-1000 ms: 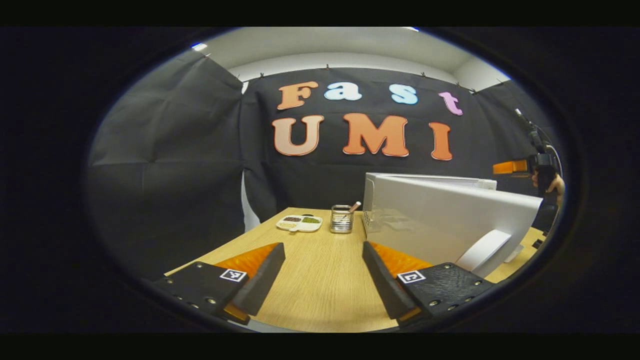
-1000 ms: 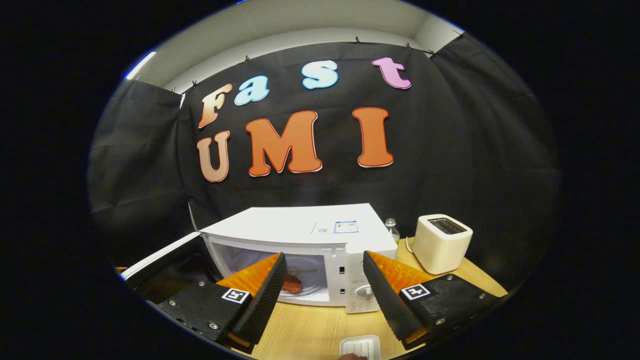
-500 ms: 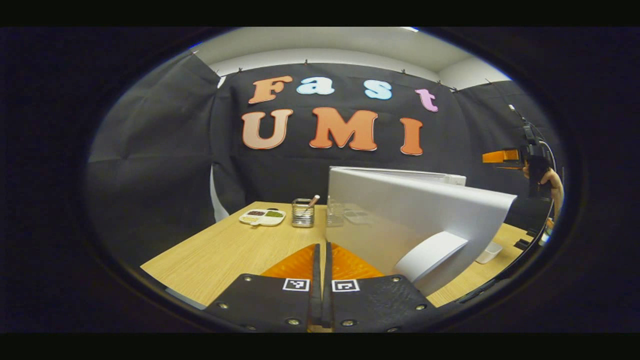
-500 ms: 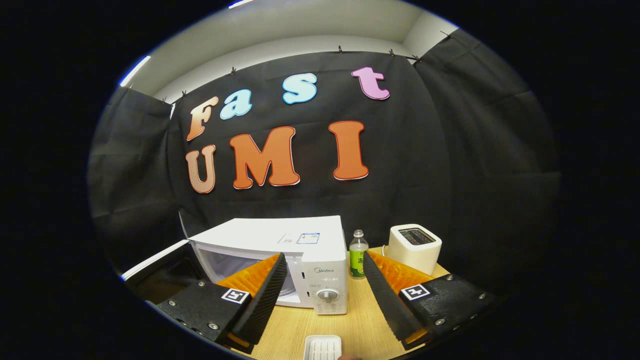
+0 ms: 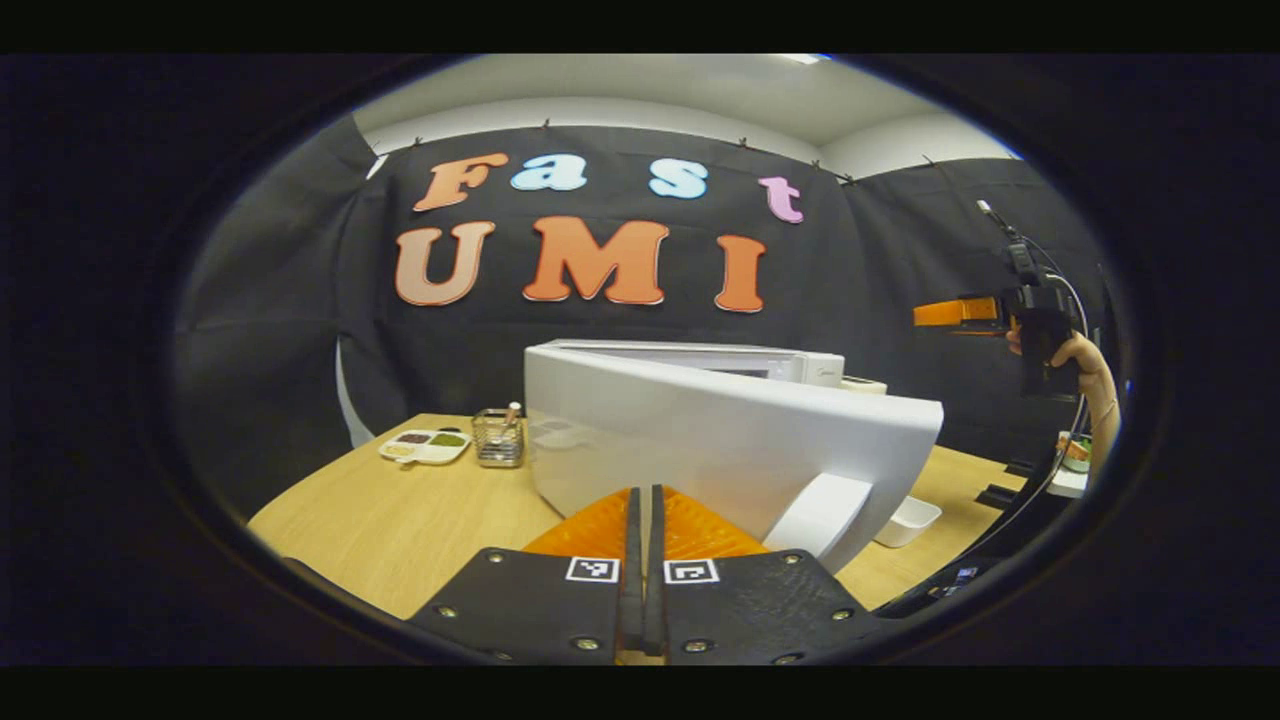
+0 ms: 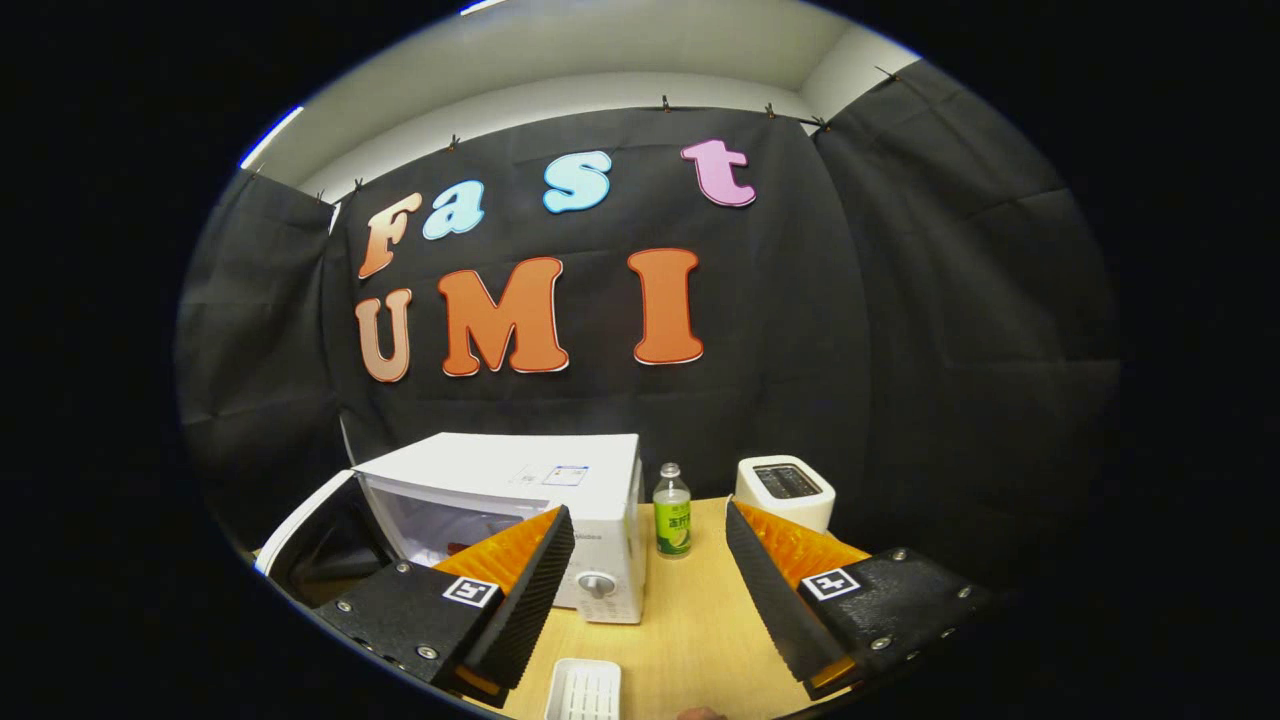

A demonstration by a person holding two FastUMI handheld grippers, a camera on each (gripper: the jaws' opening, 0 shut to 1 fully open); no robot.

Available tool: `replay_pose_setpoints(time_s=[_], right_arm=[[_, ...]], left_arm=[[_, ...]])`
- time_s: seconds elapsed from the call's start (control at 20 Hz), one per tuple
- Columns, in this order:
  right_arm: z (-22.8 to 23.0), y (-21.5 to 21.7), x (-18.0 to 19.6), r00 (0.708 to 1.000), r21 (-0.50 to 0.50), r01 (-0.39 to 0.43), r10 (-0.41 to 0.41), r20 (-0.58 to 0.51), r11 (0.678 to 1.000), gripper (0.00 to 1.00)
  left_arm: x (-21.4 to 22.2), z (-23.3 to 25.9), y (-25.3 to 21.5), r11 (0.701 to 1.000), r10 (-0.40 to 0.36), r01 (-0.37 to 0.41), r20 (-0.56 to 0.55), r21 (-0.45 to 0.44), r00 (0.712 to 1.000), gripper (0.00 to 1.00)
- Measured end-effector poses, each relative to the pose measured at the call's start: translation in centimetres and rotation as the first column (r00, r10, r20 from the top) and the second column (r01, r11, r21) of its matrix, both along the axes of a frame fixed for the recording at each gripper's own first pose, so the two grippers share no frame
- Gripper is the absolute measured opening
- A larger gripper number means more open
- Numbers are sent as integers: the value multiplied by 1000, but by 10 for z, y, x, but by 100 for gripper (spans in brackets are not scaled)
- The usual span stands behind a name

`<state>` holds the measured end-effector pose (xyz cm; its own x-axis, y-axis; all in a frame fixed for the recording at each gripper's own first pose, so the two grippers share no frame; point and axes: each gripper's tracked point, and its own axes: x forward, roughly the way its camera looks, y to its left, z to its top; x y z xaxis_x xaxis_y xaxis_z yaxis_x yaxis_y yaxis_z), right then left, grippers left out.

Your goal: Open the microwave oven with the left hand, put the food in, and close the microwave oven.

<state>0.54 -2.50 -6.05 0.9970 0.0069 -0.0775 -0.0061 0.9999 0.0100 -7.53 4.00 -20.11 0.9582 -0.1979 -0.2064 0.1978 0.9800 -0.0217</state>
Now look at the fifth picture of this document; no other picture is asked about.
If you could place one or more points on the white ribbed plastic tray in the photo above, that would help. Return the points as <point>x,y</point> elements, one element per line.
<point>910,520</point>

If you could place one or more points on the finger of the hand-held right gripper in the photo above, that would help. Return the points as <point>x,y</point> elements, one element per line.
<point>960,312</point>

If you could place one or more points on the orange green container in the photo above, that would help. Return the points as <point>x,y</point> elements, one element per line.
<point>1075,452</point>

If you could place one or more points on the white divided condiment dish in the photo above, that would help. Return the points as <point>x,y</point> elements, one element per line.
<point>425,447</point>

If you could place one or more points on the black metal stand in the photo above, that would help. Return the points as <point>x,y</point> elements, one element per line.
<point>998,497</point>

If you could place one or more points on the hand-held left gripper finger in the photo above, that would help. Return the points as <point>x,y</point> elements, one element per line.
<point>655,600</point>
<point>632,600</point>

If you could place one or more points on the white toaster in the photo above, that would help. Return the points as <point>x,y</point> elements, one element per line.
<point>865,385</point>

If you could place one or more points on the white microwave oven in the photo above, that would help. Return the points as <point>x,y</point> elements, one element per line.
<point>700,430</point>

